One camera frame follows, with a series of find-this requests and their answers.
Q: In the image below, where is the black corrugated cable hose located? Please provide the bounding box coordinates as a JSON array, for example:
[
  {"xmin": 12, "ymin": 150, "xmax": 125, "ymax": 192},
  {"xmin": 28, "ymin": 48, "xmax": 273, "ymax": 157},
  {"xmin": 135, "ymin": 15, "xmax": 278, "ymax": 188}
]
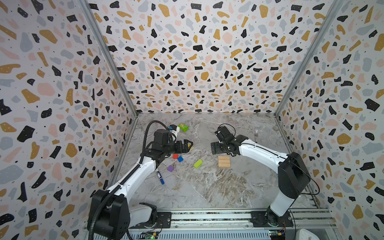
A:
[{"xmin": 88, "ymin": 119, "xmax": 172, "ymax": 240}]

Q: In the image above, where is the lime green block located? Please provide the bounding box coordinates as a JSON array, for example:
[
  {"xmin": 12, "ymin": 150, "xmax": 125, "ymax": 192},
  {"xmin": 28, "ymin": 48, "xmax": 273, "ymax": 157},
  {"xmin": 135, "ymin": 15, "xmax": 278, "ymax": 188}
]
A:
[{"xmin": 194, "ymin": 159, "xmax": 203, "ymax": 169}]

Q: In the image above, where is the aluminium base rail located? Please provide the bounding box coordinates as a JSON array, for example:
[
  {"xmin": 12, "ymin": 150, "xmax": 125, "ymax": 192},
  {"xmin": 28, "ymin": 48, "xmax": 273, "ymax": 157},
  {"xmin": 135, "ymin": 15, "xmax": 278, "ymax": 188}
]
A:
[{"xmin": 122, "ymin": 209, "xmax": 342, "ymax": 240}]

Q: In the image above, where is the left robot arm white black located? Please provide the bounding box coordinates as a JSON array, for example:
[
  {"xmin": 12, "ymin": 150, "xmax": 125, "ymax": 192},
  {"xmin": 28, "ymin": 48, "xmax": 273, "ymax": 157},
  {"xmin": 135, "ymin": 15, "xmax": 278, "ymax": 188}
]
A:
[{"xmin": 87, "ymin": 125, "xmax": 194, "ymax": 240}]

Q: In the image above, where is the green snack packet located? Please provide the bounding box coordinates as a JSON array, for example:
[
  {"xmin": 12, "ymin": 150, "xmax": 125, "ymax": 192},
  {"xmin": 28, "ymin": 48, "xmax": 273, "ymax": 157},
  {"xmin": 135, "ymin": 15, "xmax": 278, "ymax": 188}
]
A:
[{"xmin": 178, "ymin": 123, "xmax": 189, "ymax": 133}]

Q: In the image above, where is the white object bottom right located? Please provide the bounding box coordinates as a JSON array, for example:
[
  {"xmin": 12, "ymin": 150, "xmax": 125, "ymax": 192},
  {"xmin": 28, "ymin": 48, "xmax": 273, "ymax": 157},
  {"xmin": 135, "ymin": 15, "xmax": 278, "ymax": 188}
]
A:
[{"xmin": 295, "ymin": 229, "xmax": 320, "ymax": 240}]

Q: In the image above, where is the blue marker pen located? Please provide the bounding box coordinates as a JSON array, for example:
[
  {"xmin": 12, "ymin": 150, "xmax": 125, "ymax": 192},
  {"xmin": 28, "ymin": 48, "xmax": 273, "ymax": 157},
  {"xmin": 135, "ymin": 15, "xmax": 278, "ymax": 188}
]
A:
[{"xmin": 156, "ymin": 171, "xmax": 165, "ymax": 185}]

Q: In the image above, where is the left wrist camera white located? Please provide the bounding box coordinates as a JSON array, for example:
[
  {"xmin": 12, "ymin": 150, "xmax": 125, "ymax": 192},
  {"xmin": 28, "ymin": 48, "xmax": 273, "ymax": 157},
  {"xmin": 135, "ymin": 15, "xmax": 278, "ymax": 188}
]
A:
[{"xmin": 169, "ymin": 125, "xmax": 180, "ymax": 142}]

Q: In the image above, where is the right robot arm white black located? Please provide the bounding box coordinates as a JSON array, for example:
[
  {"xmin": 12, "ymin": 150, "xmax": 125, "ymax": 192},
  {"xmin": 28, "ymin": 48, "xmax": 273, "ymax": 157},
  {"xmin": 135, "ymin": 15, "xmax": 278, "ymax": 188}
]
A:
[{"xmin": 211, "ymin": 124, "xmax": 312, "ymax": 227}]

